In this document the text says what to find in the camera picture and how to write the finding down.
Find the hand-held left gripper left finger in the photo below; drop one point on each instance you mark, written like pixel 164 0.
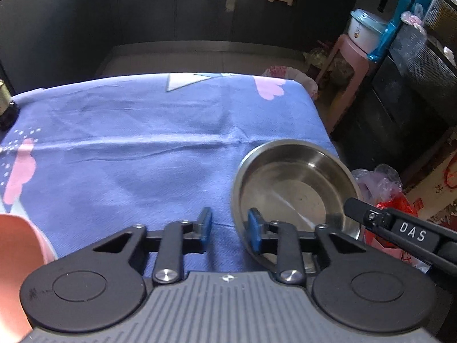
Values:
pixel 204 229

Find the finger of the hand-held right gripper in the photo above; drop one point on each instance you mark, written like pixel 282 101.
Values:
pixel 360 210

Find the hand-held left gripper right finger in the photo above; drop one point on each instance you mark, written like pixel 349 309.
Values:
pixel 252 229

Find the stainless steel bowl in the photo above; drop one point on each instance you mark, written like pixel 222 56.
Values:
pixel 296 182

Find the clear plastic bag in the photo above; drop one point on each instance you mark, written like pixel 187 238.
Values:
pixel 382 182

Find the red plastic bag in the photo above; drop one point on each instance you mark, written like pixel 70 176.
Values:
pixel 400 205

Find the red gift bag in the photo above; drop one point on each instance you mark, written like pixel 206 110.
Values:
pixel 439 185

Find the blue printed tablecloth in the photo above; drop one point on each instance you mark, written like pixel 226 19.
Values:
pixel 125 143

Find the black mesh cart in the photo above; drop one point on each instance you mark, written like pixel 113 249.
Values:
pixel 410 93

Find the pink plastic stool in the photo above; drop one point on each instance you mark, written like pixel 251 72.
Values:
pixel 351 57

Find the floral cushion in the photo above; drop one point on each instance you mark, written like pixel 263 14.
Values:
pixel 285 73

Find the white and blue rice cooker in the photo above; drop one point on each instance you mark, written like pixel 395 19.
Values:
pixel 366 32

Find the pink bowl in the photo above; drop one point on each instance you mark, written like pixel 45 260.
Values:
pixel 18 257

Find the dark sauce bottle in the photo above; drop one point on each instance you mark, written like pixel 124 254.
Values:
pixel 7 118

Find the blue shelf frame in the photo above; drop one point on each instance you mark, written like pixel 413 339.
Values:
pixel 396 18

